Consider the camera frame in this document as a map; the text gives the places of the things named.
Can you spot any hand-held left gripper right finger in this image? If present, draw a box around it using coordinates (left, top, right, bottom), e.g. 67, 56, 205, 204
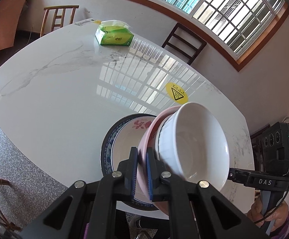
145, 151, 270, 239

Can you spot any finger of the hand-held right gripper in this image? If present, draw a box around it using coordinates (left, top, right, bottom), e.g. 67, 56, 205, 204
228, 167, 246, 185

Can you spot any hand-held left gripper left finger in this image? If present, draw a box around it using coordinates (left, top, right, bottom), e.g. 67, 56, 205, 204
19, 147, 139, 239

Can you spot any white floral deep plate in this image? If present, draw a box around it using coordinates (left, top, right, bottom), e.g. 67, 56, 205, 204
110, 116, 158, 205

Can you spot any large blue patterned plate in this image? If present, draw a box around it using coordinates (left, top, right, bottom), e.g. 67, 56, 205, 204
100, 113, 160, 209

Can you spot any large pink bowl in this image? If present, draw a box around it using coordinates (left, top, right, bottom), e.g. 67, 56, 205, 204
137, 105, 185, 220

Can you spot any white rabbit print bowl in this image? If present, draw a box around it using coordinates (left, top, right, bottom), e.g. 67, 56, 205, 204
155, 102, 231, 193

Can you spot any person's right hand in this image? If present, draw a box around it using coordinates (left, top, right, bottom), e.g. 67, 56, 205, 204
246, 196, 289, 234

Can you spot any yellow round warning sticker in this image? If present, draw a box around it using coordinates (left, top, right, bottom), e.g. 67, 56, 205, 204
165, 81, 187, 104

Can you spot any large brown-framed barred window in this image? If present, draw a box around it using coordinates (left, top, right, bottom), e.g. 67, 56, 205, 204
112, 0, 289, 72

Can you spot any green tissue pack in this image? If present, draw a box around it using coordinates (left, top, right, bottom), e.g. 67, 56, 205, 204
95, 20, 134, 48

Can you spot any dark wooden chair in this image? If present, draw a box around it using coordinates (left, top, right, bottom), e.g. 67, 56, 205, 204
161, 22, 207, 66

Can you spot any white table edge label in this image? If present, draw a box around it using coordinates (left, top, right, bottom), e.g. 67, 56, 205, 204
74, 18, 102, 27

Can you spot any light wooden chair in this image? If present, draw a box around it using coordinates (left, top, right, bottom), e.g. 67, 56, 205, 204
40, 4, 80, 38

